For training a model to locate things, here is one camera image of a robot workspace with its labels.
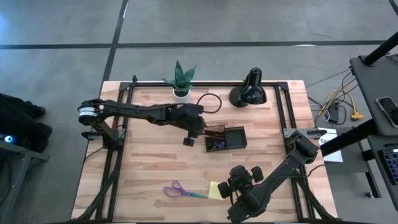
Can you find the black pole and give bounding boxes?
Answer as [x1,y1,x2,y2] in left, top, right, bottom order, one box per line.
[362,30,398,68]

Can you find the dark metal cart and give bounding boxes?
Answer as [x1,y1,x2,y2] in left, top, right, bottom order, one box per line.
[0,139,50,224]

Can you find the black aluminium table frame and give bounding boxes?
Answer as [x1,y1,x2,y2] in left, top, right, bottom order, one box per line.
[73,74,336,223]

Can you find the black support beam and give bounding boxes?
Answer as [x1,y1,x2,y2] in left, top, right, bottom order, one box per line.
[320,119,380,158]

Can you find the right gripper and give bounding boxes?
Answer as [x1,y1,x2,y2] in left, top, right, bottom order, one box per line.
[218,164,264,200]

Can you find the purple handled scissors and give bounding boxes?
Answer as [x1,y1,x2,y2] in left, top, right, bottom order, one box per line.
[163,180,208,199]

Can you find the yellow sticky note pad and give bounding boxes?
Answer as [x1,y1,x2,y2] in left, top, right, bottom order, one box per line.
[208,181,225,201]

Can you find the grey side desk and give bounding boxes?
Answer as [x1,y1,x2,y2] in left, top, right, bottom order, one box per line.
[349,52,398,138]

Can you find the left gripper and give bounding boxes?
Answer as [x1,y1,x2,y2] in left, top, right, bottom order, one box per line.
[177,104,208,147]

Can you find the black desk lamp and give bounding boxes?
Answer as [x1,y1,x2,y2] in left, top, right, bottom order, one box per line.
[228,67,267,108]

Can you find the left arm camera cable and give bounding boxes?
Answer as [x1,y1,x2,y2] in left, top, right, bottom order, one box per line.
[196,93,223,114]

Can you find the white paper sheet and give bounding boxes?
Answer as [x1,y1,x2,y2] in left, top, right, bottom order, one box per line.
[317,127,345,164]

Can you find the black power adapter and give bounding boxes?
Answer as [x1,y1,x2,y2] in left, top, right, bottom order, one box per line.
[328,101,341,124]

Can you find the smartphone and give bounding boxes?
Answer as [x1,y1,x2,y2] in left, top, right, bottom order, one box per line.
[375,96,398,129]

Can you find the snake plant in white pot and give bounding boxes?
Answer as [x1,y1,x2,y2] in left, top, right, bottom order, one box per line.
[162,60,197,106]

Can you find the dark keyboard tray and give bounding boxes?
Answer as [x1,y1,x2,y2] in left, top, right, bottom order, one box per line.
[366,135,398,212]

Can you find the grey mounting plate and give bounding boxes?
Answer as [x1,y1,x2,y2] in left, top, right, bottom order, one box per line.
[283,128,327,139]

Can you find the black mesh desk organizer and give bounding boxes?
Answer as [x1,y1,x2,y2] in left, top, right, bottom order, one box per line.
[204,124,248,153]

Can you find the person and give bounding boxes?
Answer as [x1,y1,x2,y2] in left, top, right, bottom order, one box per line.
[0,92,53,154]

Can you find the black device with blue light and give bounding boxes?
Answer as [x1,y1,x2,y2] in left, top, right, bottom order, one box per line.
[0,133,17,146]

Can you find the black keyboard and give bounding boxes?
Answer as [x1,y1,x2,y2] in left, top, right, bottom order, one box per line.
[381,147,398,186]

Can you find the yellow cable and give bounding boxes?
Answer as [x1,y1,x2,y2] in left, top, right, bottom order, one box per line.
[318,88,365,122]

